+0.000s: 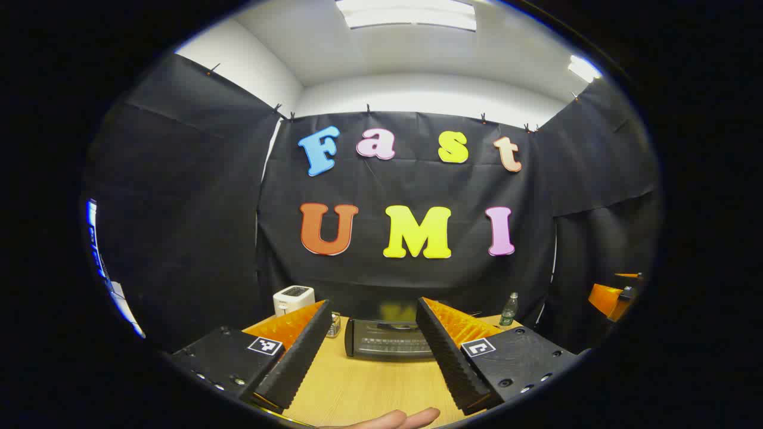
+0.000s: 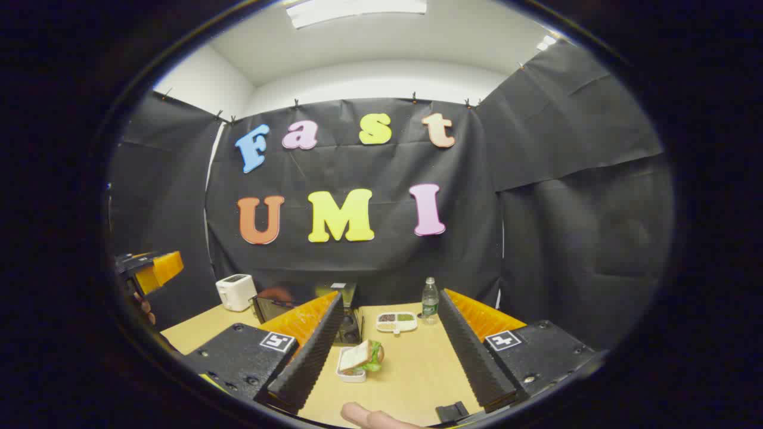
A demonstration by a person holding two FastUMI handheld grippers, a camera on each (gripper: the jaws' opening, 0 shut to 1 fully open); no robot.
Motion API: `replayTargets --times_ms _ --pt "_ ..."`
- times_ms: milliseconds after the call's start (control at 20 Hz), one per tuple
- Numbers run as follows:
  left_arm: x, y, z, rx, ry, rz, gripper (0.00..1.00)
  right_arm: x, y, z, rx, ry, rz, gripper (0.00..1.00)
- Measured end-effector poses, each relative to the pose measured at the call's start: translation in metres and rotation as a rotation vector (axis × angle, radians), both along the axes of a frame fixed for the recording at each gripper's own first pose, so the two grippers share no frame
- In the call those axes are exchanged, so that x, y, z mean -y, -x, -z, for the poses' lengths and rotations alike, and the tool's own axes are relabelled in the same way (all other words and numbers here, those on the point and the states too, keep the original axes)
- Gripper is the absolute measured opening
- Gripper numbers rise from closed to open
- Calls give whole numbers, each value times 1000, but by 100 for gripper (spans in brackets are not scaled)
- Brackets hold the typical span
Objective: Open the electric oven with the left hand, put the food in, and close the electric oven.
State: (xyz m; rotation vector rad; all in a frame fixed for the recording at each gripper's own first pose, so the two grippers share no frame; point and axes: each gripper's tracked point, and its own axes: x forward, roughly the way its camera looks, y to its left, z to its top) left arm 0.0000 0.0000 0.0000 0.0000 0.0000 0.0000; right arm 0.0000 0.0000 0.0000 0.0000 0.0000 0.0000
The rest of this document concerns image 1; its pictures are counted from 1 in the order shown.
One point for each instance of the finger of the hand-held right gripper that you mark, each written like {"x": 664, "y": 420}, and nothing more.
{"x": 605, "y": 299}

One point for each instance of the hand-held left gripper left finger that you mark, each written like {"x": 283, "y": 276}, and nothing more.
{"x": 298, "y": 357}

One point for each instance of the black electric oven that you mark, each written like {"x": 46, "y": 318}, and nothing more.
{"x": 387, "y": 345}

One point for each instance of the clear plastic water bottle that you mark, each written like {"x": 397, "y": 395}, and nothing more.
{"x": 508, "y": 311}

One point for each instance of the white toaster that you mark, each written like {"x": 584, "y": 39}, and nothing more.
{"x": 292, "y": 300}

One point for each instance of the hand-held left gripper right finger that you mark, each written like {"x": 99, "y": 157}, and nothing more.
{"x": 453, "y": 363}

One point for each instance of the black backdrop cloth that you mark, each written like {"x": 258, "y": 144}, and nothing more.
{"x": 191, "y": 208}

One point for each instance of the small glass jar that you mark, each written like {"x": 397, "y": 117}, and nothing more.
{"x": 334, "y": 325}

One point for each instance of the small ceiling light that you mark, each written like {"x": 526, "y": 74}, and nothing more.
{"x": 584, "y": 68}

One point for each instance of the large ceiling light panel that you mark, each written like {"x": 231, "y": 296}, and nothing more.
{"x": 408, "y": 13}

